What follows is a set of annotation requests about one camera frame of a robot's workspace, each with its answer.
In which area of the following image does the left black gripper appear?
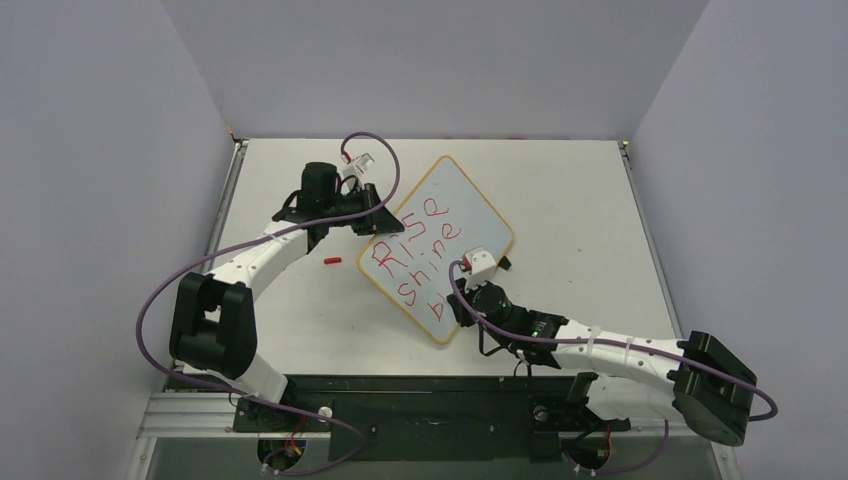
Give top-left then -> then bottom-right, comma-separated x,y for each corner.
324,183 -> 404,237

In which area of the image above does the yellow framed whiteboard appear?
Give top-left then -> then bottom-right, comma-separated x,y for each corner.
357,155 -> 514,344

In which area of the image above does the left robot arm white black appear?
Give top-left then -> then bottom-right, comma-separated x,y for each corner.
169,154 -> 405,430

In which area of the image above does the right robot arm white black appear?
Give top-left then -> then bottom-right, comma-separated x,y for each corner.
447,282 -> 757,447

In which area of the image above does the upper black whiteboard clip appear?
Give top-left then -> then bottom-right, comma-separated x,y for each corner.
498,256 -> 512,271

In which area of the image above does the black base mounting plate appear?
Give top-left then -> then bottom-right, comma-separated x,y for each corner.
165,374 -> 700,465

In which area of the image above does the front aluminium extrusion bar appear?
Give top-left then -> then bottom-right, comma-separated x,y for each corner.
138,393 -> 236,438

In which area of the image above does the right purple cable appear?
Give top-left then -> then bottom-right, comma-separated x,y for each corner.
447,259 -> 779,477

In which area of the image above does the purple cable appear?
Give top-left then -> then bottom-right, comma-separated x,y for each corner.
447,259 -> 779,477
135,131 -> 402,478

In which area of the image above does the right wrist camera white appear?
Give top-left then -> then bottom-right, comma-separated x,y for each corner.
461,247 -> 497,291

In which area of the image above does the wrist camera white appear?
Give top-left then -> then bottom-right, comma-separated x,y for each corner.
341,153 -> 375,179
461,247 -> 497,291

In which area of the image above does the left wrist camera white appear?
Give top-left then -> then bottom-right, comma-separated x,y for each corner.
341,153 -> 375,179

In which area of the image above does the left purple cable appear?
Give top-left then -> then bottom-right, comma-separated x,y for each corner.
135,131 -> 402,478

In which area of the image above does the left aluminium rail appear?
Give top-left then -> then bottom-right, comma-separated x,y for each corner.
205,139 -> 250,255

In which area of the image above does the aluminium rail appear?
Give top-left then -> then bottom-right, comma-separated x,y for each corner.
205,139 -> 250,255
617,140 -> 683,336

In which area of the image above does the right aluminium rail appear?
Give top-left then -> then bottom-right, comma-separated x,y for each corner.
617,140 -> 683,336

